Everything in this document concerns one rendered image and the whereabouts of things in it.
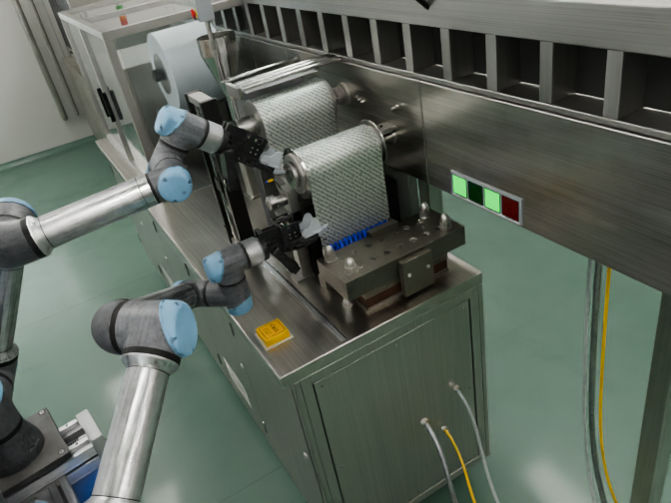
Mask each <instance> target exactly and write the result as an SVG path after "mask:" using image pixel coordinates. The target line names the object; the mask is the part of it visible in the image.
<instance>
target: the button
mask: <svg viewBox="0 0 671 503"><path fill-rule="evenodd" d="M256 332H257V335H258V337H259V338H260V339H261V341H262V342H263V343H264V344H265V346H266V347H270V346H272V345H274V344H276V343H278V342H280V341H282V340H284V339H286V338H288V337H290V333H289V330H288V329H287V328H286V327H285V326H284V325H283V324H282V323H281V321H280V320H279V319H278V318H277V319H275V320H273V321H271V322H269V323H267V324H264V325H262V326H260V327H258V328H256Z"/></svg>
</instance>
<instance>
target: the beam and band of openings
mask: <svg viewBox="0 0 671 503"><path fill-rule="evenodd" d="M242 1H243V10H244V14H245V18H246V22H247V27H248V31H249V35H250V37H251V38H255V39H259V40H263V41H267V42H271V43H275V44H279V45H283V46H287V47H292V48H296V49H300V50H304V51H308V52H312V53H316V54H320V55H324V54H327V53H329V54H330V55H332V54H335V56H336V57H337V56H340V57H341V59H342V60H344V61H348V62H352V63H357V64H361V65H365V66H369V67H373V68H377V69H381V70H385V71H389V72H392V73H396V74H400V75H404V76H408V77H412V78H416V79H421V80H425V81H429V82H433V83H437V84H441V85H445V86H449V87H453V88H457V89H461V90H465V91H469V92H473V93H477V94H481V95H486V96H490V97H494V98H498V99H502V100H506V101H510V102H514V103H518V104H522V105H526V106H530V107H534V108H538V109H542V110H546V111H551V112H555V113H559V114H563V115H567V116H571V117H575V118H579V119H583V120H587V121H591V122H595V123H599V124H603V125H607V126H611V127H616V128H620V129H624V130H628V131H632V132H636V133H640V134H644V135H648V136H652V137H656V138H660V139H664V140H668V141H671V0H426V1H427V2H428V4H429V9H428V10H426V9H423V7H422V6H421V5H420V4H419V3H417V2H416V1H415V0H242ZM403 57H404V58H403ZM485 74H486V75H485ZM524 82H525V83H524ZM529 83H530V84H529ZM577 93H578V94H577ZM582 94H583V95H582ZM587 95H588V96H587ZM592 96H593V97H592ZM597 97H598V98H597ZM645 107H646V108H645ZM650 108H651V109H650ZM655 109H656V110H655ZM660 110H661V111H660Z"/></svg>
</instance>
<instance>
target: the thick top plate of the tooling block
mask: <svg viewBox="0 0 671 503"><path fill-rule="evenodd" d="M429 210H430V213H431V217H430V218H428V219H421V218H420V217H419V213H418V214H415V215H413V216H411V217H409V218H407V219H405V220H402V221H400V222H398V227H397V228H395V229H393V230H391V231H389V232H386V233H384V234H382V235H380V236H378V237H376V238H373V239H371V238H370V237H365V238H363V239H361V240H359V241H356V242H354V243H352V244H350V245H348V246H346V247H343V248H341V249H339V250H337V251H335V256H336V257H337V260H336V261H335V262H331V263H327V262H325V257H324V256H323V257H320V258H318V259H317V263H318V267H319V272H320V276H321V278H322V279H323V280H325V281H326V282H327V283H328V284H329V285H330V286H331V287H333V288H334V289H335V290H336V291H337V292H338V293H340V294H341V295H342V296H343V297H344V298H345V299H347V300H348V301H352V300H354V299H356V298H358V297H360V296H362V295H364V294H366V293H368V292H370V291H372V290H374V289H376V288H378V287H380V286H382V285H384V284H386V283H388V282H390V281H392V280H394V279H396V278H398V277H399V268H398V262H399V261H400V260H402V259H404V258H406V257H408V256H410V255H412V254H414V253H417V252H420V251H422V250H424V249H426V248H429V249H430V250H431V252H432V260H434V259H436V258H438V257H440V256H442V255H444V254H446V253H448V252H451V251H453V250H455V249H457V248H459V247H461V246H463V245H465V230H464V226H463V225H461V224H459V223H458V222H456V221H454V220H452V219H450V221H451V224H452V228H451V229H450V230H446V231H444V230H441V229H440V228H439V226H440V224H439V220H440V216H441V214H440V213H438V212H436V211H434V210H432V209H429ZM348 257H352V258H353V259H354V262H355V263H356V268H357V269H358V273H357V274H355V275H346V274H345V273H344V271H345V268H344V262H345V260H346V259H347V258H348Z"/></svg>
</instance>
